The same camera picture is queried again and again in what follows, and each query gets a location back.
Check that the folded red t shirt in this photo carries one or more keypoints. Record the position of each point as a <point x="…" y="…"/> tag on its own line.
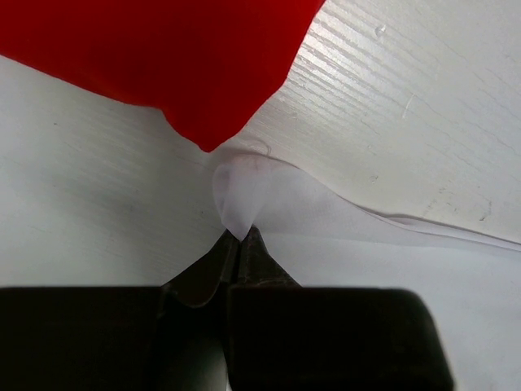
<point x="207" y="65"/>

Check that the white t shirt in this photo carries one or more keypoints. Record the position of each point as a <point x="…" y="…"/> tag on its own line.
<point x="470" y="282"/>

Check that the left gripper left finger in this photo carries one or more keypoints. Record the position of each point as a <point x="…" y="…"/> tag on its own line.
<point x="197" y="285"/>

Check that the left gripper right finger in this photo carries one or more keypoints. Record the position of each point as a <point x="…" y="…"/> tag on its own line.
<point x="254" y="267"/>

